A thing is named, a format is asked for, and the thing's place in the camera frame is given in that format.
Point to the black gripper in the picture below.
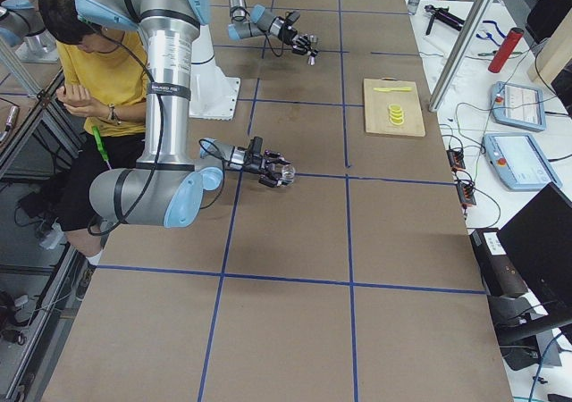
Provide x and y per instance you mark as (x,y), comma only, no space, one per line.
(251,163)
(288,32)

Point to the steel jigger shaker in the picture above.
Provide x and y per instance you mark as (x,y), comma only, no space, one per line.
(312,49)

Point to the clear glass measuring cup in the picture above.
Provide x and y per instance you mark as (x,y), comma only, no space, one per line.
(286,173)

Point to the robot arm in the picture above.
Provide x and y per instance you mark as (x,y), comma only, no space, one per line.
(166,186)
(259,21)

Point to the wooden cutting board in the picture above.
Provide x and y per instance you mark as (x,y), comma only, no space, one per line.
(377,114)

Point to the yellow plastic knife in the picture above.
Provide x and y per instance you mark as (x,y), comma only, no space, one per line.
(392,89)

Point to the black handheld tool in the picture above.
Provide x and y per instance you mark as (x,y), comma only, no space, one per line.
(443,15)

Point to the person in yellow shirt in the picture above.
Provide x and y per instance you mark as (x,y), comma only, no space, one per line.
(104,84)

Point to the orange connector block far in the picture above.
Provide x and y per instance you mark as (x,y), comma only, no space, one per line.
(456,158)

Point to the orange connector block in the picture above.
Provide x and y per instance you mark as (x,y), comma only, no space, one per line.
(456,158)
(466,193)

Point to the red water bottle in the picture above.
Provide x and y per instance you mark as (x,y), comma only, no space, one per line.
(506,49)

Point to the orange connector block near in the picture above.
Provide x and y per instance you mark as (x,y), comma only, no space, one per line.
(466,193)

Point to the teach pendant far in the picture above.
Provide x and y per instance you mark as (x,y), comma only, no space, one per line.
(518,106)

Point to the teach pendant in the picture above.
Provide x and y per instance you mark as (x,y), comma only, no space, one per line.
(519,162)
(518,106)

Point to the teach pendant near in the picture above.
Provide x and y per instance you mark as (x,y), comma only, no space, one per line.
(519,162)

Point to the wooden board upright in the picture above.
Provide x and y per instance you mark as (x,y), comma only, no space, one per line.
(555,55)

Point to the black box on desk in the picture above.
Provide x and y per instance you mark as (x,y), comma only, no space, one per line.
(500,275)

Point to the black monitor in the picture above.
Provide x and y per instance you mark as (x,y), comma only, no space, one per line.
(537,240)

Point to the aluminium frame post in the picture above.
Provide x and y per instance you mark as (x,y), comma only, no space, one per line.
(458,52)

